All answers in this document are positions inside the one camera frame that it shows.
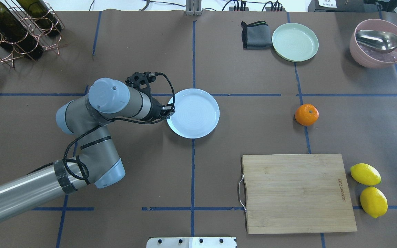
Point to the copper wire bottle rack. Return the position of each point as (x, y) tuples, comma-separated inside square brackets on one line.
[(28, 29)]

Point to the light green plate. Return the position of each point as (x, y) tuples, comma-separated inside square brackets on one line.
[(295, 42)]

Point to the bamboo cutting board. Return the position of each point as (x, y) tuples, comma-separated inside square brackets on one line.
[(296, 194)]

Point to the lower yellow lemon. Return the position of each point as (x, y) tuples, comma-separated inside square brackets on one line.
[(373, 202)]

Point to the yellow lemon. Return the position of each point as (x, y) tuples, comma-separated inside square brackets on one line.
[(373, 202), (365, 174)]

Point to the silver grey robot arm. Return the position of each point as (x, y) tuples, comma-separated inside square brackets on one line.
[(92, 156)]

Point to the large metal spoon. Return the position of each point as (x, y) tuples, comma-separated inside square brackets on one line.
[(382, 41)]

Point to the metal mounting plate bottom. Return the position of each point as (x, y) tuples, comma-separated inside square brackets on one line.
[(192, 242)]

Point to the right dark wine bottle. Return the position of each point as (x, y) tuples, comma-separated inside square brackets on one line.
[(42, 15)]

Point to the ice cubes in bowl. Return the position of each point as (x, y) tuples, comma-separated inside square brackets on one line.
[(378, 55)]

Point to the light blue plate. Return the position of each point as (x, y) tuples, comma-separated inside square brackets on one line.
[(196, 113)]

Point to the dark wine bottle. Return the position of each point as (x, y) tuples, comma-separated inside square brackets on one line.
[(15, 33), (42, 15)]

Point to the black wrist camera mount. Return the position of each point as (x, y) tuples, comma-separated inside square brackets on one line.
[(141, 82)]

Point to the upper yellow lemon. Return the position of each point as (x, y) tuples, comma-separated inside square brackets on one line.
[(365, 174)]

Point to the left dark wine bottle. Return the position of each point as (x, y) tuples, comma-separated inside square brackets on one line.
[(15, 33)]

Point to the grey metal bracket top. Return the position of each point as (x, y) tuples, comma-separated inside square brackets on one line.
[(193, 7)]

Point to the orange mandarin fruit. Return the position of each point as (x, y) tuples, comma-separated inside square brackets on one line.
[(306, 114)]

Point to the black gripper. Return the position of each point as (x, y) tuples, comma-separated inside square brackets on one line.
[(156, 108)]

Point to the dark grey folded cloth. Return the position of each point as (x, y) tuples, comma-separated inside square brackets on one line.
[(256, 36)]

